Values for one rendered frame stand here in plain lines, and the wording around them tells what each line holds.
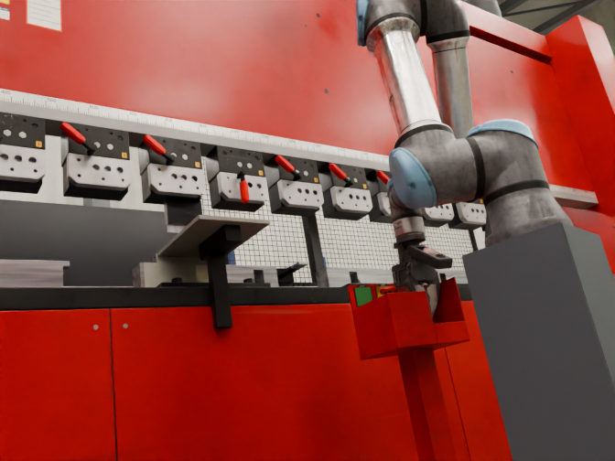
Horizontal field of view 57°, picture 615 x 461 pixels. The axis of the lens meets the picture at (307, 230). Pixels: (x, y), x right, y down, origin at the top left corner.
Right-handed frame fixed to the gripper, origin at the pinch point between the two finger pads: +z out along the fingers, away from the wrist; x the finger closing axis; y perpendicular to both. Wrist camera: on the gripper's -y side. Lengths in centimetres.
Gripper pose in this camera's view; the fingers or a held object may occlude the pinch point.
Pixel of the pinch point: (429, 316)
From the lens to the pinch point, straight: 139.6
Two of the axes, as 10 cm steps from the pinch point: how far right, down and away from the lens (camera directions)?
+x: -8.9, 0.0, -4.5
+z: 1.2, 9.6, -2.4
